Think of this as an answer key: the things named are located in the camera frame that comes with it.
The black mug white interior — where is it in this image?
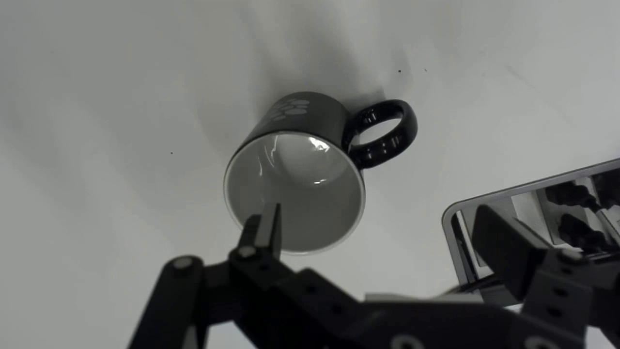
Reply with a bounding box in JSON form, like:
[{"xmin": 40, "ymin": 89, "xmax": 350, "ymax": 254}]
[{"xmin": 222, "ymin": 91, "xmax": 418, "ymax": 252}]

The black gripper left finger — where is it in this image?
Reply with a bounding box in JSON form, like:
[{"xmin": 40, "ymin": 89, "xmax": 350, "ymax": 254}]
[{"xmin": 236, "ymin": 203, "xmax": 281, "ymax": 259}]

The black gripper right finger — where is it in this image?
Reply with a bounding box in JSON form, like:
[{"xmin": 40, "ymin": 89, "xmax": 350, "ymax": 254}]
[{"xmin": 472, "ymin": 205, "xmax": 592, "ymax": 304}]

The silver table power outlet box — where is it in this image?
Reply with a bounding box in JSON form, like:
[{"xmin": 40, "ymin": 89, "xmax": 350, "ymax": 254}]
[{"xmin": 441, "ymin": 159, "xmax": 620, "ymax": 283}]

